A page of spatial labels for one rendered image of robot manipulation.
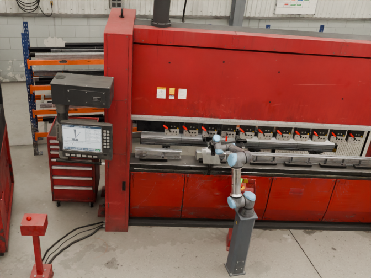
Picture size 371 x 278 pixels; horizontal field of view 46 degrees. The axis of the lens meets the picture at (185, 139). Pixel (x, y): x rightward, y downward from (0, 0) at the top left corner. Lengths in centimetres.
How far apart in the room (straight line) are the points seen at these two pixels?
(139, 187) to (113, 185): 30
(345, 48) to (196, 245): 259
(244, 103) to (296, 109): 56
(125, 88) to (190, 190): 143
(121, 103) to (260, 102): 141
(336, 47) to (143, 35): 184
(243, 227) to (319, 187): 123
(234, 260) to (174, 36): 230
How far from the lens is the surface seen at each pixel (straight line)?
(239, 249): 452
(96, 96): 377
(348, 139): 506
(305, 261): 516
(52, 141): 491
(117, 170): 458
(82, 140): 398
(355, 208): 555
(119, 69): 405
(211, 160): 458
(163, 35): 413
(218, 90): 439
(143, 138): 492
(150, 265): 477
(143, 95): 437
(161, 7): 414
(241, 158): 397
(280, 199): 514
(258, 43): 426
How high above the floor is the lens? 348
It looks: 30 degrees down
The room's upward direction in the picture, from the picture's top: 6 degrees clockwise
